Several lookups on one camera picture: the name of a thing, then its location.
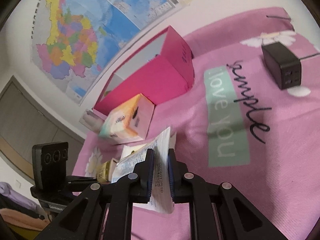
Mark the clear plastic wrapped pack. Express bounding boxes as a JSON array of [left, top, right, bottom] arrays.
[[79, 109, 105, 134]]

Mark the world map poster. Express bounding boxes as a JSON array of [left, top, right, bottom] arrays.
[[31, 0, 185, 104]]

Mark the pink open storage box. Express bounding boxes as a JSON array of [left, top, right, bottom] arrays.
[[93, 26, 195, 115]]

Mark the black power adapter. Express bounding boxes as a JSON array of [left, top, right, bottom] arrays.
[[261, 42, 302, 90]]

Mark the black camera module on gripper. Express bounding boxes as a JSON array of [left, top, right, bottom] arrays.
[[32, 142, 68, 192]]

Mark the pink floral bed cover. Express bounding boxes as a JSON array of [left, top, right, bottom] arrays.
[[71, 6, 320, 240]]

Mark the yellow white snack packet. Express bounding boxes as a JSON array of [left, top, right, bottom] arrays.
[[96, 158, 119, 184]]

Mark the grey cabinet door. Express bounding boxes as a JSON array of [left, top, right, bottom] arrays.
[[1, 76, 84, 180]]

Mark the white blue printed sachet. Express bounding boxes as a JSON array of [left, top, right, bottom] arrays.
[[111, 127, 176, 214]]

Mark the pastel tissue pack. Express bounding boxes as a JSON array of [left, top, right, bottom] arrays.
[[98, 94, 155, 145]]

